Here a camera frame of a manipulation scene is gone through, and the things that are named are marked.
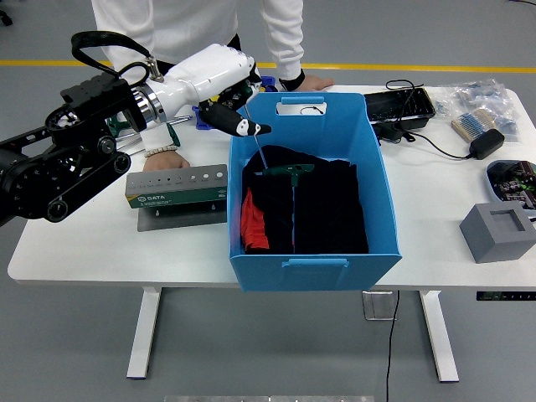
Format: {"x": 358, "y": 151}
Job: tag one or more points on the black cloth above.
{"x": 326, "y": 218}

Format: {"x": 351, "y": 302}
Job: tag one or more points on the metal floor socket plate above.
{"x": 377, "y": 305}

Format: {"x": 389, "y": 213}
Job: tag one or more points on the person's right forearm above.
{"x": 157, "y": 140}

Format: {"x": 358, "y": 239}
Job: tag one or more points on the black table control panel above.
{"x": 506, "y": 296}

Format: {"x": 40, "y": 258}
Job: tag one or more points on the person's left hand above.
{"x": 316, "y": 83}

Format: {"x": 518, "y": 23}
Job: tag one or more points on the clear bags of resistors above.
{"x": 481, "y": 96}

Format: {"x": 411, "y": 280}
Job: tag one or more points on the small dark blue bin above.
{"x": 197, "y": 124}

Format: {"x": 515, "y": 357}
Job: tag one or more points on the dark electronic components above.
{"x": 515, "y": 184}

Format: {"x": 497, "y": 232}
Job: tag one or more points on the black power adapter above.
{"x": 486, "y": 143}

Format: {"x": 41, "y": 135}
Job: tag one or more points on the large light blue folding box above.
{"x": 259, "y": 276}

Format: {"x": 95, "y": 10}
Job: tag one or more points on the taped resistor strip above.
{"x": 469, "y": 123}

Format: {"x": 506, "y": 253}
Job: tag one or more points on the black device under tray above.
{"x": 391, "y": 133}

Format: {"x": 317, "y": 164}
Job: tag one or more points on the person's left forearm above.
{"x": 289, "y": 54}

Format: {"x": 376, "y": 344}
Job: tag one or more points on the red cloth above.
{"x": 251, "y": 226}

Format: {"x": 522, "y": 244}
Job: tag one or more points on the grey foam block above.
{"x": 494, "y": 243}

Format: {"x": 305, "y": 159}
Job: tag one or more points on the person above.
{"x": 188, "y": 25}

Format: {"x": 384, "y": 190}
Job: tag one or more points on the green grey hex key stand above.
{"x": 188, "y": 197}

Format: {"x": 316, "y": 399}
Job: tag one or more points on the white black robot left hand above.
{"x": 201, "y": 75}

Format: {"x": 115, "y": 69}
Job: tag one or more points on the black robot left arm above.
{"x": 50, "y": 184}

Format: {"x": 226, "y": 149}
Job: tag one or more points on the black wristwatch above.
{"x": 293, "y": 81}

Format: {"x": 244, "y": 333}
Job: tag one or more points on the white table leg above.
{"x": 144, "y": 335}
{"x": 439, "y": 335}

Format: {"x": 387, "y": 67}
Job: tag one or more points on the person's right hand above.
{"x": 167, "y": 161}

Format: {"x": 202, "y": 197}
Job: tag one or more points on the black plastic tray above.
{"x": 398, "y": 106}

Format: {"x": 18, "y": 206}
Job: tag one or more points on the black chair base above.
{"x": 5, "y": 17}

